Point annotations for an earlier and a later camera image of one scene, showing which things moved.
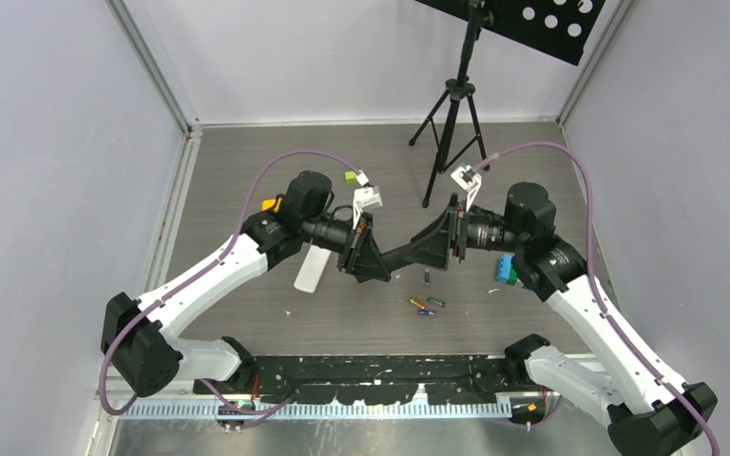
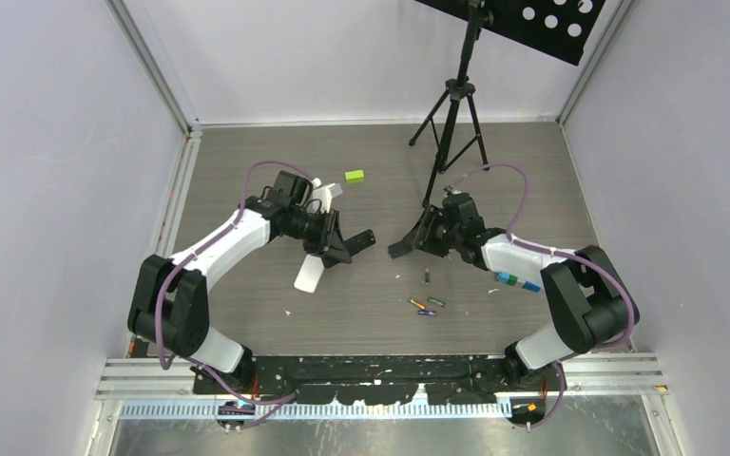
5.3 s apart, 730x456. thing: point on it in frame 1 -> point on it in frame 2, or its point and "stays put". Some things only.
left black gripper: [372, 263] -> [330, 239]
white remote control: [313, 269] stays put
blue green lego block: [507, 272] stays put
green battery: [442, 304] stays put
